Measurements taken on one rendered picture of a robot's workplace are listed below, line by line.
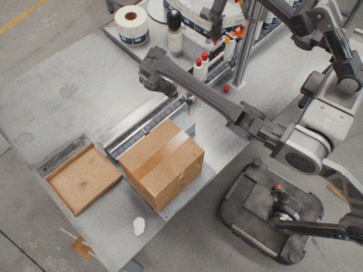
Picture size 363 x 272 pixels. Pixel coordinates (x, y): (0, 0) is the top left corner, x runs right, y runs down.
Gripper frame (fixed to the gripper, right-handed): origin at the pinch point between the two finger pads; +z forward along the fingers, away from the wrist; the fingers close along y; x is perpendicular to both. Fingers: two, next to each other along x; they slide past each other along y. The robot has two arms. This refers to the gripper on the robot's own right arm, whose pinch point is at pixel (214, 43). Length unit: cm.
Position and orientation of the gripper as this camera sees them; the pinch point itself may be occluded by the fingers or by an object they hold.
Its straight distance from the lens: 181.4
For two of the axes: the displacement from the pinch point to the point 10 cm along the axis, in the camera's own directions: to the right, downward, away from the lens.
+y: -7.1, 6.3, -3.2
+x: 7.1, 6.2, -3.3
